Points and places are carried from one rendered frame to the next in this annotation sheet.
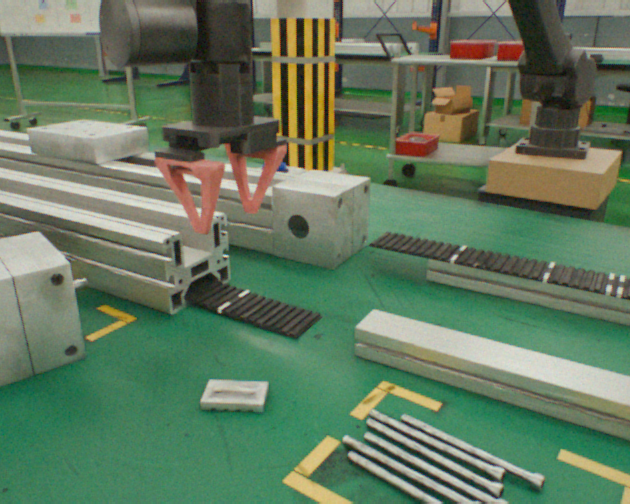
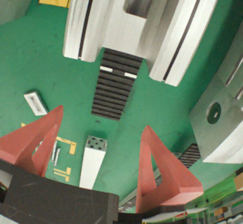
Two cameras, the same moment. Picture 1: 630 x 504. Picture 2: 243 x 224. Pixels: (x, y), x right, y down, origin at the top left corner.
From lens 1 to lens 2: 0.61 m
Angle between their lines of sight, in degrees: 84
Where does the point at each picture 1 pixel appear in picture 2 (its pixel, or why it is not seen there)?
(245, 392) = (37, 108)
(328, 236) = (196, 131)
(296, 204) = (222, 127)
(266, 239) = (224, 74)
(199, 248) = (152, 42)
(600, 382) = (86, 183)
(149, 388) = (22, 65)
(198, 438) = (16, 97)
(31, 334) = not seen: outside the picture
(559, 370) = (87, 180)
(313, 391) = not seen: hidden behind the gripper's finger
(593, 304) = not seen: hidden behind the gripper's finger
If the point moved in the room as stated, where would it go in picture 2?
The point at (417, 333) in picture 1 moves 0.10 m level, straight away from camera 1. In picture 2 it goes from (91, 161) to (138, 163)
